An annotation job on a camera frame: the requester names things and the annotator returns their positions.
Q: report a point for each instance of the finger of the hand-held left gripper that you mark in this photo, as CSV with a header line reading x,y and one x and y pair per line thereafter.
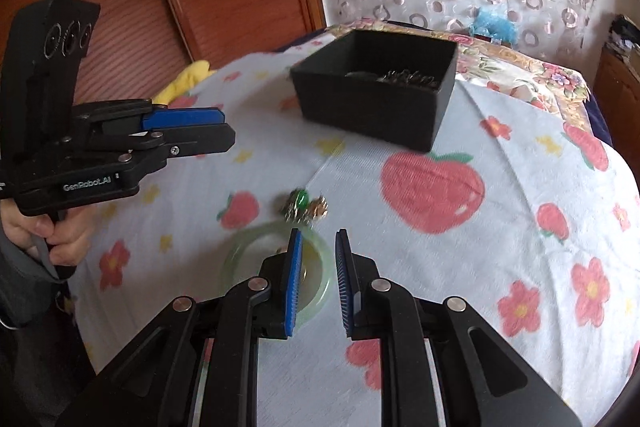
x,y
180,118
200,142

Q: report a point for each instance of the metal hair comb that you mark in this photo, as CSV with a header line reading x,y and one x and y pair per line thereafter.
x,y
410,78

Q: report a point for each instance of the dark blue bed sheet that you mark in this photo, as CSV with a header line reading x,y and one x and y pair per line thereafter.
x,y
597,117

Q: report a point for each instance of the green gem brooch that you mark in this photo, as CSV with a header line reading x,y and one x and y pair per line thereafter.
x,y
300,202

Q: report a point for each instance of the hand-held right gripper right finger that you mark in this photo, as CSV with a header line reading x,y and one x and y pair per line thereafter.
x,y
345,292

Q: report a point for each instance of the brown wooden cabinet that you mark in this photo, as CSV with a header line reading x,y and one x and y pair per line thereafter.
x,y
620,92

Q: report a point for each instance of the yellow plush toy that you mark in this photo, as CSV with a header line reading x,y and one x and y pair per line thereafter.
x,y
190,79

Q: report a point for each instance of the blue fluffy item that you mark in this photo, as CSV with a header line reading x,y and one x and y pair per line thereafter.
x,y
492,24

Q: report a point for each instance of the pale green bangle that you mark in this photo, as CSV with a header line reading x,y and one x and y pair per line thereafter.
x,y
240,247

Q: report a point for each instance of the strawberry flower print sheet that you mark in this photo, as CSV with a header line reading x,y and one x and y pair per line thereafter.
x,y
500,282

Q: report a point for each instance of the pile of books and papers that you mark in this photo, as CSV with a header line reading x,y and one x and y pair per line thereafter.
x,y
625,39

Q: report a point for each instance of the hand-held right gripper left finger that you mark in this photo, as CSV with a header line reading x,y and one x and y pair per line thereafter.
x,y
292,287

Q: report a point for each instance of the person's left hand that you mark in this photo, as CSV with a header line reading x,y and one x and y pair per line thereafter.
x,y
75,232

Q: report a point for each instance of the black square box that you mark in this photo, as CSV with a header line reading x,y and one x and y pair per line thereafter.
x,y
370,107

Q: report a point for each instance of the person's dark clothing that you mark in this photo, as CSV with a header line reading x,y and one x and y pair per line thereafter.
x,y
35,372

